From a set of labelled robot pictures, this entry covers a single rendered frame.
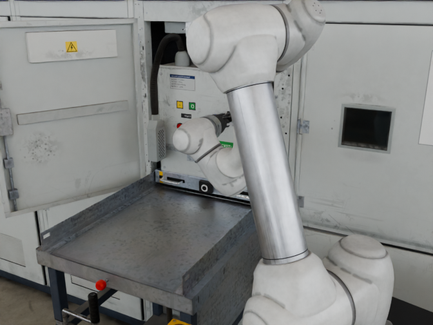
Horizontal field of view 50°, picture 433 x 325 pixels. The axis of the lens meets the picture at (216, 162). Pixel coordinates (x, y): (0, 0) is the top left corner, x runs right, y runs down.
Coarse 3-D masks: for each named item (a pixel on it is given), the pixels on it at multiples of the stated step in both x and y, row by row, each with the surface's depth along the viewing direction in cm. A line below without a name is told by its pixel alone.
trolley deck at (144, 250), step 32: (160, 192) 206; (128, 224) 176; (160, 224) 176; (192, 224) 176; (224, 224) 176; (64, 256) 154; (96, 256) 154; (128, 256) 154; (160, 256) 154; (192, 256) 154; (224, 256) 154; (128, 288) 143; (160, 288) 137
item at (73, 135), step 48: (0, 48) 168; (48, 48) 175; (96, 48) 186; (0, 96) 172; (48, 96) 183; (96, 96) 194; (0, 144) 177; (48, 144) 188; (96, 144) 200; (0, 192) 181; (48, 192) 193; (96, 192) 203
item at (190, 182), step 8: (160, 168) 212; (160, 176) 210; (168, 176) 208; (176, 176) 206; (184, 176) 204; (192, 176) 203; (176, 184) 208; (184, 184) 205; (192, 184) 204; (216, 192) 199; (248, 200) 193
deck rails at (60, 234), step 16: (128, 192) 196; (144, 192) 205; (96, 208) 179; (112, 208) 188; (64, 224) 165; (80, 224) 172; (96, 224) 175; (240, 224) 165; (48, 240) 159; (64, 240) 164; (224, 240) 154; (208, 256) 145; (192, 272) 136; (192, 288) 137
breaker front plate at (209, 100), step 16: (160, 80) 197; (208, 80) 186; (160, 96) 199; (176, 96) 195; (192, 96) 192; (208, 96) 188; (224, 96) 185; (160, 112) 201; (176, 112) 198; (192, 112) 194; (208, 112) 190; (224, 112) 187; (176, 128) 200; (176, 160) 205; (192, 160) 201
